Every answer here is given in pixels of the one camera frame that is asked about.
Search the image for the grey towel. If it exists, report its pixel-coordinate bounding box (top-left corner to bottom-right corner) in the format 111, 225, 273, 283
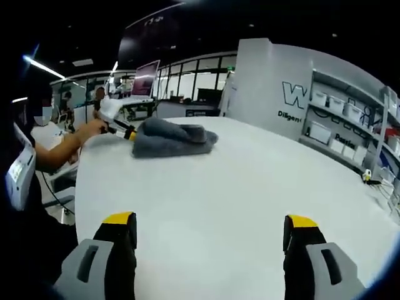
131, 117, 219, 158

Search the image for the person's left hand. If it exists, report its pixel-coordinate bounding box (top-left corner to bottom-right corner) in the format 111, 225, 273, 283
82, 119, 109, 139

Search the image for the white desk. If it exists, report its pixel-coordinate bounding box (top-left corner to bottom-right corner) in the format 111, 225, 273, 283
120, 96, 157, 110

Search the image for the large computer monitor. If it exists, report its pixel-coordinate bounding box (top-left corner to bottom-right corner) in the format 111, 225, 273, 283
131, 61, 161, 99

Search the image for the person's dark clothing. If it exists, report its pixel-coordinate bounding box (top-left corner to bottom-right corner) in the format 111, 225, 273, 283
0, 174, 79, 282

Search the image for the grey reception counter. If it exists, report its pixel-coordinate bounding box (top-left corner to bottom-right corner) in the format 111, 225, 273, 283
156, 99, 223, 119

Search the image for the person's white shirt torso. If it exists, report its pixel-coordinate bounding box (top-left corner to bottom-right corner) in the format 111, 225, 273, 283
30, 121, 68, 157

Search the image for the office chair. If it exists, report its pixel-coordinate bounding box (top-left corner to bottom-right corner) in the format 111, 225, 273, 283
40, 162, 78, 217

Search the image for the dark screen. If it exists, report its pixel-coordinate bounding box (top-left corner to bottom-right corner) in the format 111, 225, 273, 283
197, 88, 223, 103

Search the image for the spare white hand-held gripper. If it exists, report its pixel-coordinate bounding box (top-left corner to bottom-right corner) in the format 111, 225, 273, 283
361, 168, 381, 186

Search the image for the white worn device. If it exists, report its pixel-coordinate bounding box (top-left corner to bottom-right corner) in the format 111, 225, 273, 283
5, 123, 36, 211

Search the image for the group of white storage boxes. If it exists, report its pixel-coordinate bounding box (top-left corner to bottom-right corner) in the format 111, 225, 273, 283
312, 90, 369, 165
383, 102, 400, 157

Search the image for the grey metal shelving unit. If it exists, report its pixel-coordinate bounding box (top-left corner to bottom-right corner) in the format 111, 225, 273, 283
376, 86, 400, 176
299, 70, 388, 172

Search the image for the white wire rack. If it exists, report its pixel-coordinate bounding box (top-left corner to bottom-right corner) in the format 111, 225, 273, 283
374, 170, 400, 219

